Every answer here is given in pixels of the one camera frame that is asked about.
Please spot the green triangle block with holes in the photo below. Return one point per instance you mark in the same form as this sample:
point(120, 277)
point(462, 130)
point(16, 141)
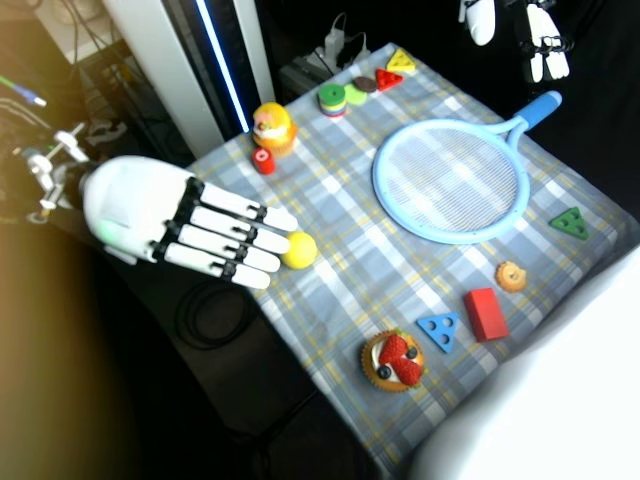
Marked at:
point(570, 222)

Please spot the light green toy disc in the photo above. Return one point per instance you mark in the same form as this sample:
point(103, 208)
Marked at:
point(355, 94)

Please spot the brown toy disc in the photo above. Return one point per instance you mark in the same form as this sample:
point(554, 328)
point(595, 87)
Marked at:
point(364, 84)

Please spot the blue plaid tablecloth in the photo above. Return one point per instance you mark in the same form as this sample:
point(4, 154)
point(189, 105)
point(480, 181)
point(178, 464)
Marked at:
point(360, 260)

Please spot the blue triangle block with holes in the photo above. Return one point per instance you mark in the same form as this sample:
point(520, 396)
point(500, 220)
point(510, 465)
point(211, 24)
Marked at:
point(442, 327)

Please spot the toy round cookie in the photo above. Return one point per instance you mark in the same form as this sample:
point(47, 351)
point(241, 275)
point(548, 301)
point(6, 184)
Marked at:
point(511, 276)

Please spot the dark grey power strip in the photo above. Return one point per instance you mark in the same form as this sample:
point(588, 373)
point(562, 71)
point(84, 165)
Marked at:
point(300, 75)

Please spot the white box on shelf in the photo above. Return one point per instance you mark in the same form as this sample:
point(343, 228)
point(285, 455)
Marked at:
point(60, 25)

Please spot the red rectangular block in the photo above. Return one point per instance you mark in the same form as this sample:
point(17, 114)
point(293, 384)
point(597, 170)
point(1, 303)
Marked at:
point(486, 315)

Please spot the yellow ball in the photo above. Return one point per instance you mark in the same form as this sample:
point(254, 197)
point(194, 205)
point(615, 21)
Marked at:
point(301, 251)

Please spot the red triangle block with holes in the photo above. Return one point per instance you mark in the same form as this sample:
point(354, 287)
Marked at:
point(386, 79)

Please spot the red cylinder block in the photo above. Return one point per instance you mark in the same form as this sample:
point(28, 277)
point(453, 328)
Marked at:
point(263, 160)

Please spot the light blue toy racket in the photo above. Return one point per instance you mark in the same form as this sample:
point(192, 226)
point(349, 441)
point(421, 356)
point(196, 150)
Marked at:
point(522, 122)

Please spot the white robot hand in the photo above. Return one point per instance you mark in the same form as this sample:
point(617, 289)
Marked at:
point(542, 30)
point(135, 200)

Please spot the large white robot body shell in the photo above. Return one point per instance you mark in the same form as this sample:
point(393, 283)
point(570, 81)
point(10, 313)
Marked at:
point(550, 390)

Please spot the toy strawberry fruit tart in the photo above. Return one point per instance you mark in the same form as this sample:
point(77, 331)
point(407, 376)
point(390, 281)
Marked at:
point(394, 361)

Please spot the stack of coloured rings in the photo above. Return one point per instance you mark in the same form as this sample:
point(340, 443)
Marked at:
point(332, 99)

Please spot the white column with blue light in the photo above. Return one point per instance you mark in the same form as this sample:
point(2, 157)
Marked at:
point(175, 65)

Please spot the yellow triangle block with holes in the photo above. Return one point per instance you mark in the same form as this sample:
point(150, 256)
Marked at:
point(401, 61)

